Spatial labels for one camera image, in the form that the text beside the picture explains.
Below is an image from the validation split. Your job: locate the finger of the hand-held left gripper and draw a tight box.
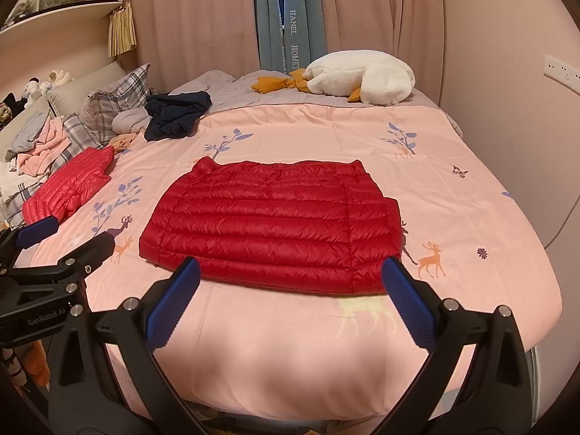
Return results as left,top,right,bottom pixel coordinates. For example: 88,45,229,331
0,232,115,291
0,216,59,268

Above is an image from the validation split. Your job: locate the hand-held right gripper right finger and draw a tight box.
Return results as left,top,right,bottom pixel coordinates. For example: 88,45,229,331
362,256,533,435

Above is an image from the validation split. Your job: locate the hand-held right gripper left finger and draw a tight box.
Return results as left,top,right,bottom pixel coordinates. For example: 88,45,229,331
45,256,214,435

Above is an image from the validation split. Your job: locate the dark red puffer jacket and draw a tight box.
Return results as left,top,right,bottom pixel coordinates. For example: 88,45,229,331
138,156,404,297

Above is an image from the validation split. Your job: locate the pink clothes pile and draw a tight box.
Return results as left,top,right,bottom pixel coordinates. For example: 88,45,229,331
18,118,69,177

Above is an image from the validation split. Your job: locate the orange plush toy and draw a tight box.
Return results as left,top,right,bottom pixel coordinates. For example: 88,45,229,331
18,340,50,386

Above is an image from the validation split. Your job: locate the coral red puffer jacket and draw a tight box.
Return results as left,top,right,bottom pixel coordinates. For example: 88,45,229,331
22,146,115,225

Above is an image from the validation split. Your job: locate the grey garment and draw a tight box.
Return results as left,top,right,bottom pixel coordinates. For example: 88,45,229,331
7,109,50,155

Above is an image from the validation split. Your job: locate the plaid pillow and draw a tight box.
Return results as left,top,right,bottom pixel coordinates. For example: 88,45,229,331
61,113,103,164
82,63,151,143

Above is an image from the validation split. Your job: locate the pink deer print duvet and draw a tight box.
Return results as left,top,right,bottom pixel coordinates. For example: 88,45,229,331
27,103,563,422

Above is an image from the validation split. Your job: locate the small peach doll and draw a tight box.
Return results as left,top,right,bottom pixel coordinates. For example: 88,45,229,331
109,133,137,152

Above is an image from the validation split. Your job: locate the black plush toy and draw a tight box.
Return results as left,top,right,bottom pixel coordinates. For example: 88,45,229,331
0,93,29,121

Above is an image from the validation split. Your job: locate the mauve bundled cloth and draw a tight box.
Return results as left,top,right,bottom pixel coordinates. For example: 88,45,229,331
112,109,152,134

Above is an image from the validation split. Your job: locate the beige headboard cushion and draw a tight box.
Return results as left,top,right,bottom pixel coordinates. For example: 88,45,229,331
45,61,125,114

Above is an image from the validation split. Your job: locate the navy blue garment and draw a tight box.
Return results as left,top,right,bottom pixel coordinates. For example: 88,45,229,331
144,91,213,142

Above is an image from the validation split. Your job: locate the grey bed sheet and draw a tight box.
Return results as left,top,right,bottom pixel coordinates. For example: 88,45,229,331
167,70,463,137

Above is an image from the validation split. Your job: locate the yellow fringe hanging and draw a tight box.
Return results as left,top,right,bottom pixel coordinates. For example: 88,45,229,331
108,4,137,57

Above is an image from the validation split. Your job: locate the white goose plush toy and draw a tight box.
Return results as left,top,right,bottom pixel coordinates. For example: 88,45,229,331
252,51,417,107

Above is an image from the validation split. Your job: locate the pink curtain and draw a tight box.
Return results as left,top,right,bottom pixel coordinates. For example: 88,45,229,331
317,0,445,105
129,0,261,96

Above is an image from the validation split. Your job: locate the white cable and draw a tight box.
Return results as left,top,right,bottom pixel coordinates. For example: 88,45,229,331
539,208,580,248

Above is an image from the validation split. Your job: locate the white wall socket strip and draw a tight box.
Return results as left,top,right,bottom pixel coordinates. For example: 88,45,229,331
544,54,580,81

